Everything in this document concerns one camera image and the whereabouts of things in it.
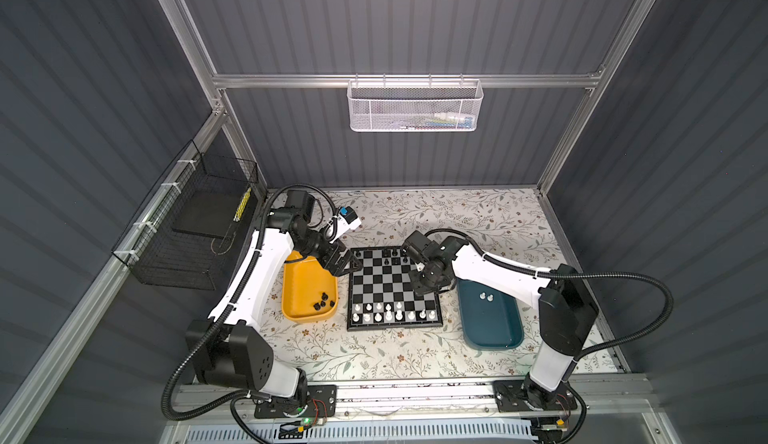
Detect right black corrugated cable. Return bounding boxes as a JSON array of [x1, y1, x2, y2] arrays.
[[424, 227, 676, 361]]

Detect white wire mesh basket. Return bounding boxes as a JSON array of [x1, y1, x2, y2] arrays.
[[346, 79, 484, 133]]

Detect yellow plastic tray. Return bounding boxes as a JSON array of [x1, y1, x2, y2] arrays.
[[282, 251, 339, 323]]

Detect markers in white basket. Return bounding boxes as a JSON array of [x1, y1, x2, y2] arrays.
[[399, 112, 477, 132]]

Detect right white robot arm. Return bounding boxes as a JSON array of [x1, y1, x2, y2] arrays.
[[402, 231, 599, 397]]

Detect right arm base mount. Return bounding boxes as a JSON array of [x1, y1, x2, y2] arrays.
[[491, 378, 579, 414]]

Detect yellow marker pen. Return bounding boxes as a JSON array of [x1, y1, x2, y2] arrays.
[[233, 187, 252, 223]]

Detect black white chess board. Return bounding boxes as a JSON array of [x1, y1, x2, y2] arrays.
[[347, 246, 443, 332]]

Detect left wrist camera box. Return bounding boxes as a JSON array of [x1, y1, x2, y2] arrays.
[[328, 206, 362, 242]]

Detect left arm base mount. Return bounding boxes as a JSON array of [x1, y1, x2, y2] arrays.
[[254, 384, 338, 419]]

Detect black foam pad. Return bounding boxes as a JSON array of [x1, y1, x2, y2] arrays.
[[171, 192, 243, 239]]

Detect teal plastic tray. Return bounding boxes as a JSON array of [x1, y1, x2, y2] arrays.
[[457, 279, 524, 350]]

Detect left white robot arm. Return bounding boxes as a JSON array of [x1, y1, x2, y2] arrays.
[[184, 185, 361, 404]]

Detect black corrugated cable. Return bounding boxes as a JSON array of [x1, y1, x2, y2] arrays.
[[159, 183, 338, 422], [424, 227, 676, 361]]

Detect aluminium front rail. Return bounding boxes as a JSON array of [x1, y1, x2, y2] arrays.
[[173, 377, 667, 427]]

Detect black pieces in yellow tray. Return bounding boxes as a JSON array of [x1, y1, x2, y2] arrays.
[[311, 292, 336, 313]]

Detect black wire mesh basket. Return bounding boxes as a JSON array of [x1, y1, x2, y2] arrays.
[[112, 143, 260, 291]]

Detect left black corrugated cable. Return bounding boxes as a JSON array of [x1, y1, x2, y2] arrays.
[[159, 183, 338, 422]]

